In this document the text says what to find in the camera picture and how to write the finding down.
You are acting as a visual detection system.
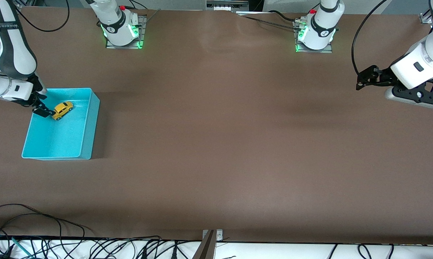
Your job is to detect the metal table edge bracket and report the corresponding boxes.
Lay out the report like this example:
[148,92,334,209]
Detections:
[193,229,224,259]

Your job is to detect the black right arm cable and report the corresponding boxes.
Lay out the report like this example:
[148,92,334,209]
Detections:
[13,0,70,32]

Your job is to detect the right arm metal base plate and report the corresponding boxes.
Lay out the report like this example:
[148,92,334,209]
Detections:
[106,14,147,49]

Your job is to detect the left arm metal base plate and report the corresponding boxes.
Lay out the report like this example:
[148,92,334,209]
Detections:
[295,20,333,54]

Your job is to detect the black looped floor cable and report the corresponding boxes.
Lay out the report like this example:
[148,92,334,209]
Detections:
[0,204,95,240]

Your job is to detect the black base supply cable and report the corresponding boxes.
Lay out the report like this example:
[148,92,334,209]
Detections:
[238,10,302,32]

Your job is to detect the teal plastic storage bin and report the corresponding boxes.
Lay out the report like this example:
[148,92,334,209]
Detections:
[21,87,101,161]

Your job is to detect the white lower shelf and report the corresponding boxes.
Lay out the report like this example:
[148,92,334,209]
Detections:
[0,237,433,259]

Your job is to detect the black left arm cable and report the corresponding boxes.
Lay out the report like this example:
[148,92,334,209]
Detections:
[351,0,388,77]

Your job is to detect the yellow beetle toy car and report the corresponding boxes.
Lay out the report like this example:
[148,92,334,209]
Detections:
[52,101,74,121]

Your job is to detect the grey power strip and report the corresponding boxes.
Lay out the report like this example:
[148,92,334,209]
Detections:
[206,0,250,11]

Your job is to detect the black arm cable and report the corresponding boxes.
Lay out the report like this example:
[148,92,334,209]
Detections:
[351,0,388,77]
[13,0,70,32]

